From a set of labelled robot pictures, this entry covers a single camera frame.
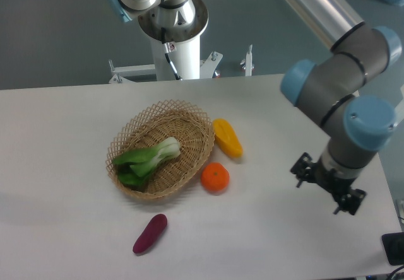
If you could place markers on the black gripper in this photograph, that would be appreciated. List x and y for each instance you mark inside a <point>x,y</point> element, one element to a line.
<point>348,199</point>

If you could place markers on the green bok choy vegetable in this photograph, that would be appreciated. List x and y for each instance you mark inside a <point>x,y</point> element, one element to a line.
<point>136,166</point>

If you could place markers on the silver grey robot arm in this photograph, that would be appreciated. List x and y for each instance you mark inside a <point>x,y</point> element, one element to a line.
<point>358,126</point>

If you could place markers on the yellow toy vegetable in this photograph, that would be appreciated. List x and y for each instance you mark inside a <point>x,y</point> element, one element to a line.
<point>227,139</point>

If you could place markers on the woven wicker basket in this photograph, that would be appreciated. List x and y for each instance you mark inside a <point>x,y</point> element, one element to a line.
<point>184,121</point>

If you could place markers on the black device at table edge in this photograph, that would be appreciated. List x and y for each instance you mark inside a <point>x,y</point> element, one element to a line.
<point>393,247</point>

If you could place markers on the orange tangerine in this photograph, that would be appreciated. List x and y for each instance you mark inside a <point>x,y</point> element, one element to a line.
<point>215,177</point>

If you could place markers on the purple sweet potato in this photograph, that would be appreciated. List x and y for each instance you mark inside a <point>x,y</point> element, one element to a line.
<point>150,235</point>

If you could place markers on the white frame bar right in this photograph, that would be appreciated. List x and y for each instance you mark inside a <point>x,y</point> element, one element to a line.
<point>399,109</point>

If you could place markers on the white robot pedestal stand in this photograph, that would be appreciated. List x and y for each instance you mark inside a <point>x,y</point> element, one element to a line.
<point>171,61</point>

